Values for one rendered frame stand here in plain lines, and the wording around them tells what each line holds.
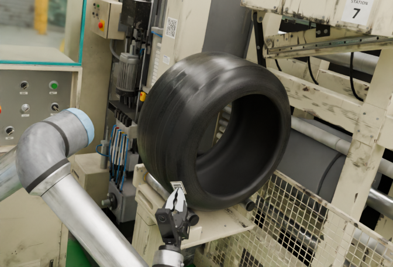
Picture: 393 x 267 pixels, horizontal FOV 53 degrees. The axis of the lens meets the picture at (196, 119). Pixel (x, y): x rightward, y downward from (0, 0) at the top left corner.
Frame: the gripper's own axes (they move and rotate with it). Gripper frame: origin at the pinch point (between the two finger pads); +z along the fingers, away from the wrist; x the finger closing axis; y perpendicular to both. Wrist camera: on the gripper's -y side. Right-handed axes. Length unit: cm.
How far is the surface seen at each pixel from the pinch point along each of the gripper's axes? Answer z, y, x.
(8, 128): 27, -7, -78
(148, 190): 12.8, 23.7, -23.4
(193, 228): -4.8, 20.5, -0.2
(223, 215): 9.5, 41.6, 4.0
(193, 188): 2.4, 3.3, 4.0
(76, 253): 11, 101, -105
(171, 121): 14.9, -17.8, 1.5
